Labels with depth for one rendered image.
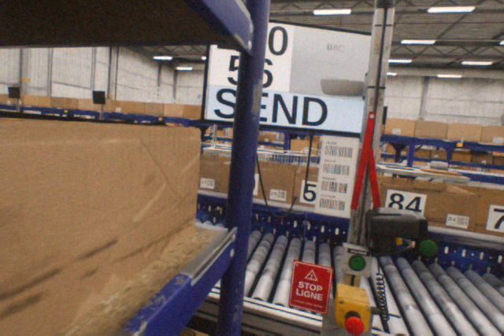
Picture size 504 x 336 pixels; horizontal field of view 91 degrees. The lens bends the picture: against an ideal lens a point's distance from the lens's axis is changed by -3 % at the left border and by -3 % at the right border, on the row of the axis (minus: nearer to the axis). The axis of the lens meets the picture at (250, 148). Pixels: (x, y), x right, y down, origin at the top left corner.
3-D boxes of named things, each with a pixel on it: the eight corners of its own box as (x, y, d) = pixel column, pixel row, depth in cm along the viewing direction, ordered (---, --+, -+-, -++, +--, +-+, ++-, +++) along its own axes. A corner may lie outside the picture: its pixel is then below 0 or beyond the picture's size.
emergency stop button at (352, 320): (343, 335, 53) (346, 318, 53) (342, 320, 57) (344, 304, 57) (363, 340, 52) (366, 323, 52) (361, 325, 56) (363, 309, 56)
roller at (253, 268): (232, 290, 75) (246, 300, 74) (268, 229, 125) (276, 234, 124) (224, 303, 76) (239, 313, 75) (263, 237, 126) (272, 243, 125)
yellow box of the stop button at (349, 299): (335, 332, 56) (339, 303, 55) (333, 308, 64) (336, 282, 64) (405, 351, 52) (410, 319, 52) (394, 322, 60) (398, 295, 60)
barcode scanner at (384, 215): (429, 264, 52) (429, 215, 52) (369, 260, 55) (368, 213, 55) (418, 250, 58) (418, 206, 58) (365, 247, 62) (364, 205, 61)
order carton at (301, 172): (291, 205, 126) (294, 171, 125) (297, 193, 154) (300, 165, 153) (376, 219, 116) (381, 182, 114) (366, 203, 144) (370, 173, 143)
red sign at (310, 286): (287, 305, 66) (293, 260, 65) (288, 303, 67) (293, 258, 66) (351, 321, 62) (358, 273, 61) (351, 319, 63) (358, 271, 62)
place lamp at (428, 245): (417, 255, 105) (420, 239, 104) (416, 254, 106) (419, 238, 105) (436, 259, 103) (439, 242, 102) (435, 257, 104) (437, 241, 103)
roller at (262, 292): (264, 317, 73) (248, 314, 74) (288, 244, 123) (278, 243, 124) (264, 300, 72) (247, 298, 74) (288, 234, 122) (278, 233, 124)
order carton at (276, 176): (218, 193, 137) (220, 163, 135) (236, 183, 165) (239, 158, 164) (291, 205, 126) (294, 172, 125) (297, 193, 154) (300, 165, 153)
